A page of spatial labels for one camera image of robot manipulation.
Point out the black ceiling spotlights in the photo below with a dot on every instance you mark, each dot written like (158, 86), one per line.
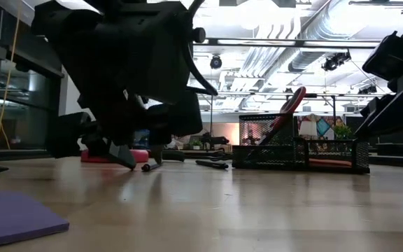
(334, 62)

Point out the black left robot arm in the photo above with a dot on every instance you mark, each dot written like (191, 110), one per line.
(117, 42)

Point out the black round hanging camera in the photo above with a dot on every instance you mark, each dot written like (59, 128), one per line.
(216, 62)

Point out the red desk lamp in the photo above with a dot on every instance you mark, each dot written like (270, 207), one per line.
(142, 155)

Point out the purple sticky note pad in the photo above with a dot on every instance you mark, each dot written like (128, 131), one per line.
(12, 217)

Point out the colourful wall artwork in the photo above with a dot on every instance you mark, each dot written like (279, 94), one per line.
(322, 126)

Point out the black overhead frame bar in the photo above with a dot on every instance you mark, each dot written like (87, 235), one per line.
(292, 42)

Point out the black mesh desk organizer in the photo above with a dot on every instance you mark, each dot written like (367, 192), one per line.
(268, 157)

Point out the black aluminium table frame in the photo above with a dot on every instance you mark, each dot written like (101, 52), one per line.
(19, 154)

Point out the black background rig frame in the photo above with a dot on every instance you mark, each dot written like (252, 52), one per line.
(334, 105)

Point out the silver ventilation duct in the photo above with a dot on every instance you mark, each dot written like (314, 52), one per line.
(327, 28)

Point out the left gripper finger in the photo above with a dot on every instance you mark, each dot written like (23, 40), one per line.
(157, 154)
(121, 155)

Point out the green potted plant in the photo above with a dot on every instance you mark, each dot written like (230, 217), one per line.
(343, 132)

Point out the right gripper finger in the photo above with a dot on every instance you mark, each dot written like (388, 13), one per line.
(397, 101)
(390, 122)

